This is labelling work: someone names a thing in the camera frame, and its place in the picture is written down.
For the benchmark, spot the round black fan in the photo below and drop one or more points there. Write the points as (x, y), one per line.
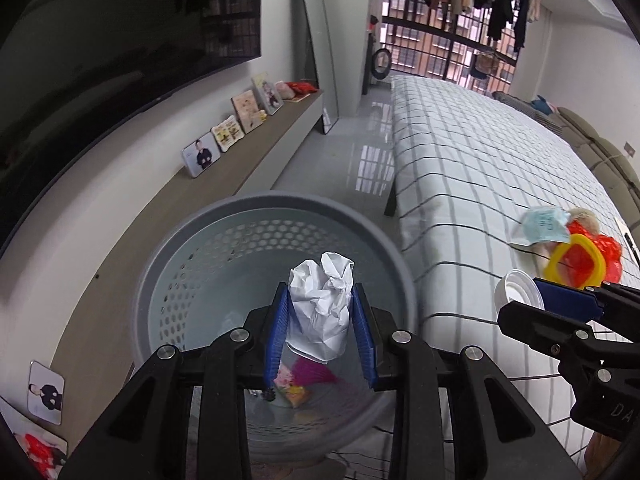
(382, 60)

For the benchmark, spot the portrait photo frame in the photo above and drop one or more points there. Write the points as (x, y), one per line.
(201, 155)

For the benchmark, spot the beige fluffy ball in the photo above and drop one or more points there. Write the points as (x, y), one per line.
(587, 220)

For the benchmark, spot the dark figure photo card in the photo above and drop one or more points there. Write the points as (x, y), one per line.
(47, 392)

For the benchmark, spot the black wall television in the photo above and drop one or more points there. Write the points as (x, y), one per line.
(100, 35)

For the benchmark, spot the blue cloth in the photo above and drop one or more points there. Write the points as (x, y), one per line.
(542, 105)

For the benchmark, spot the long wall shelf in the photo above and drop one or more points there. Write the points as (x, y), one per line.
(165, 220)

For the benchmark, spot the wall socket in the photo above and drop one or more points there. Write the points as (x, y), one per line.
(631, 149)

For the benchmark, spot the black pen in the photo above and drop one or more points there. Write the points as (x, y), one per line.
(630, 242)

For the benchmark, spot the checked pillow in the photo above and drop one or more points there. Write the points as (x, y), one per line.
(520, 105)

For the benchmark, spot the blue face mask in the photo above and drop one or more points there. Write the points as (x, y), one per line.
(542, 225)

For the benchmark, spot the yellow scalloped photo frame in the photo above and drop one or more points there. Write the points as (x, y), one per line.
(227, 132)

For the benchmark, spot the white paper ball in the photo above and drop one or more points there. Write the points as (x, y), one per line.
(325, 305)

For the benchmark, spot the beige cartoon photo frame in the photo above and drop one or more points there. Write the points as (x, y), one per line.
(246, 110)

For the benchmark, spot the grey perforated waste basket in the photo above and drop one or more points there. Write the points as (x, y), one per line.
(225, 250)

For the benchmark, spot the leaning floor mirror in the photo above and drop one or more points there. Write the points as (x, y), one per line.
(315, 35)

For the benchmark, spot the grey padded headboard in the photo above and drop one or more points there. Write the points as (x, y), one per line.
(595, 135)

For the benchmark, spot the white round plastic lid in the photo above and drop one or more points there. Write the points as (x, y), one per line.
(515, 285)

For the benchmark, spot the red packet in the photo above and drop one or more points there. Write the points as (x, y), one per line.
(304, 87)

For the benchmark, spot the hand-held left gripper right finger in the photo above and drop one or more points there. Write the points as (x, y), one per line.
(362, 340)

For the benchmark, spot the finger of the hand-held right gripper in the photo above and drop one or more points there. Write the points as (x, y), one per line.
(535, 325)
(565, 297)

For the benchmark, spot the red print photo card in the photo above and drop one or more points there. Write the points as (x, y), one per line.
(40, 455)

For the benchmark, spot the bed with checked sheet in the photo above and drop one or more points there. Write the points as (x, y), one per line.
(475, 160)

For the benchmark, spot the window security grille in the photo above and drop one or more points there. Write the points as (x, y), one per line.
(425, 50)

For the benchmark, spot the person's right forearm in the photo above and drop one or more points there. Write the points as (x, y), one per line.
(602, 460)

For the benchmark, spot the small pink plush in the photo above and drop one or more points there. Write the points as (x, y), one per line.
(286, 90)

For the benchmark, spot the red plastic bag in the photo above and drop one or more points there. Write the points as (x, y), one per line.
(612, 255)

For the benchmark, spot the pink snack packet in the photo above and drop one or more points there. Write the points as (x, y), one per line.
(290, 385)

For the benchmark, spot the white figure photo frame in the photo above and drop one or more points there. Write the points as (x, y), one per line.
(270, 92)

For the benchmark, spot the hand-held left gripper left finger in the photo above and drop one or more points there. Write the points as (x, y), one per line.
(277, 335)

